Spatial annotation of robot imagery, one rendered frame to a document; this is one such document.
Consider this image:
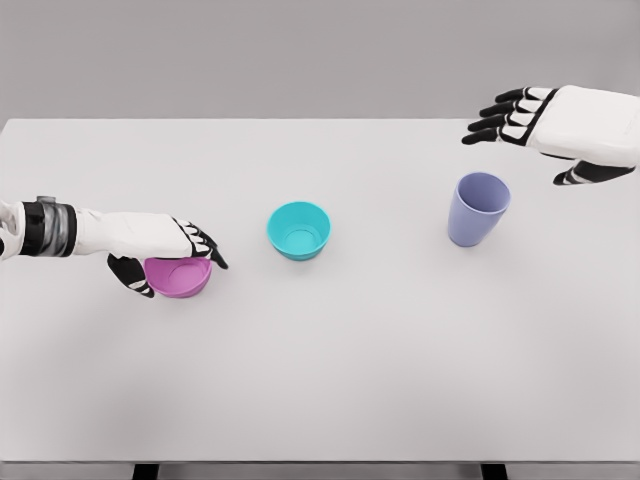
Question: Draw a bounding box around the lavender cup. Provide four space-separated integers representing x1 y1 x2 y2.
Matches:
446 171 512 248

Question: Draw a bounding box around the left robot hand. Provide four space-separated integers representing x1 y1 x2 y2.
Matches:
103 212 230 300

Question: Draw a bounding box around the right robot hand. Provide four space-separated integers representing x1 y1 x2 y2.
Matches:
460 84 640 186

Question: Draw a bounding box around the pink bowl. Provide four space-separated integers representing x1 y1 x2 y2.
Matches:
142 256 213 300

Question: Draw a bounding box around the teal bowl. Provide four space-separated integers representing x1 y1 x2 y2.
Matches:
265 200 333 262

